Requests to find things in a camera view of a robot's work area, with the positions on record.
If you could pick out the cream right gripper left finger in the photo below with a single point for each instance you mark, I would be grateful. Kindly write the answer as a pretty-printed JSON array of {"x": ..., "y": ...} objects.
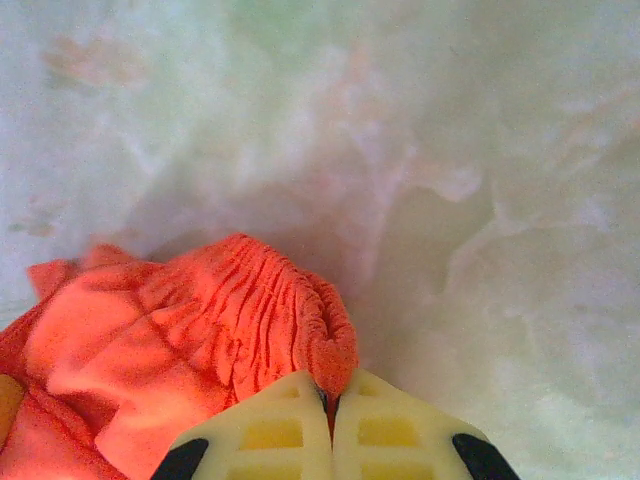
[{"x": 280, "y": 425}]

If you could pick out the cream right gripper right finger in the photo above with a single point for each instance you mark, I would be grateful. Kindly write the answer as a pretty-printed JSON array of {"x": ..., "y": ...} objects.
[{"x": 390, "y": 425}]

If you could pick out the red-orange shorts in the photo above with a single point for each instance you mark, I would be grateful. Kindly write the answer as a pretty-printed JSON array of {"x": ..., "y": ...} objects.
[{"x": 175, "y": 340}]

